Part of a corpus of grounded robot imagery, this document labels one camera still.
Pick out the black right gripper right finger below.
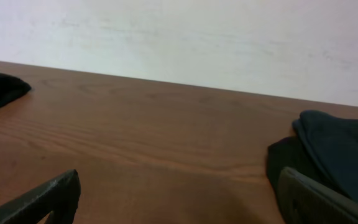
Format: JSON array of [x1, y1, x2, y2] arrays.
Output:
[[277, 167, 358, 224]]

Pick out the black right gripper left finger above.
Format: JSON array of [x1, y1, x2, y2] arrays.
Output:
[[0, 169, 81, 224]]

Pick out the dark blue shorts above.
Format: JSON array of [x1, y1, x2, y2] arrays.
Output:
[[292, 110, 358, 203]]

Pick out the black garment pile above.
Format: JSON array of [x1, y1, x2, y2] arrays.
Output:
[[266, 136, 348, 197]]

